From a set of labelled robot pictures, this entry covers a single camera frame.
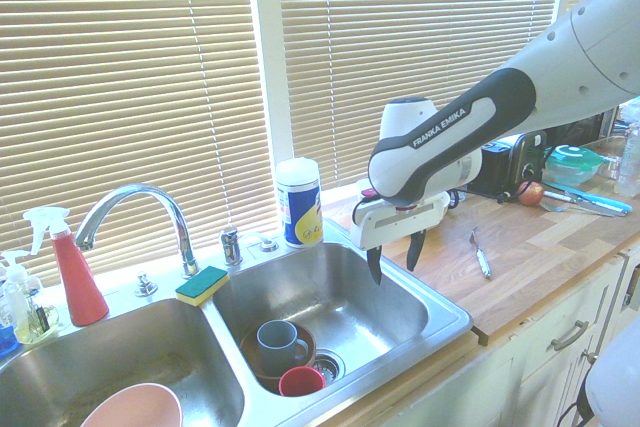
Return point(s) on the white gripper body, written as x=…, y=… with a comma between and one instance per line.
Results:
x=400, y=224

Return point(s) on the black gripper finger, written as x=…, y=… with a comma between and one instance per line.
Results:
x=416, y=249
x=375, y=262

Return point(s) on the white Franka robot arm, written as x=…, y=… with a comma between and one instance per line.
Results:
x=450, y=147

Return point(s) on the stainless steel double sink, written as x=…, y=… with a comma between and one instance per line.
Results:
x=350, y=297

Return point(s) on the white sink hole cap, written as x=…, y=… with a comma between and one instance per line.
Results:
x=267, y=246

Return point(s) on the chrome sink knob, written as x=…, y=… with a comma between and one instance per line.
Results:
x=145, y=286

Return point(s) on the white wipes canister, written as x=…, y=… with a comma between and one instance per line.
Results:
x=300, y=207

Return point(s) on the brown bowl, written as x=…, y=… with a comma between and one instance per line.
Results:
x=307, y=344

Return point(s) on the metal drain strainer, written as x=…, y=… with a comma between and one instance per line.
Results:
x=331, y=366

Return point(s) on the black and silver toaster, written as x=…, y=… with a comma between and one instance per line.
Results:
x=505, y=162

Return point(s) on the red apple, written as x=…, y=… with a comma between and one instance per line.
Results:
x=531, y=193

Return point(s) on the gray mug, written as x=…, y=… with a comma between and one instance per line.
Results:
x=277, y=347

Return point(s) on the red cup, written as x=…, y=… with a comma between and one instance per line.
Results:
x=300, y=383

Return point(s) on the silver serving utensil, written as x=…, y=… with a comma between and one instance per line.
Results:
x=555, y=207

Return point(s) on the white kitchen cabinet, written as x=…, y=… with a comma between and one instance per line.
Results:
x=525, y=372

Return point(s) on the green and yellow sponge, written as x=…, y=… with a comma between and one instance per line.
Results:
x=202, y=283

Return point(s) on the green lidded glass container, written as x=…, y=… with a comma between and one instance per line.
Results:
x=572, y=164

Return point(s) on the chrome curved faucet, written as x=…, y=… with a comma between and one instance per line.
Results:
x=170, y=207

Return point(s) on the clear plastic tub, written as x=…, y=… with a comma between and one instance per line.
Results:
x=612, y=157

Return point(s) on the clear water bottle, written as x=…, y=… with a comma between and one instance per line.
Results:
x=629, y=162

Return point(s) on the pink bowl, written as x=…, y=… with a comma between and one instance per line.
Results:
x=135, y=407

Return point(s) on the red spray bottle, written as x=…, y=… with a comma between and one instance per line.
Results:
x=77, y=287

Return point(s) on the wide beige window blind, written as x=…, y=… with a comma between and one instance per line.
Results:
x=125, y=97

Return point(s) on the clear pump soap bottle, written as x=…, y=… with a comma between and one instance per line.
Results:
x=30, y=317

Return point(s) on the blue liquid bottle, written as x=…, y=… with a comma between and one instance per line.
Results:
x=6, y=337

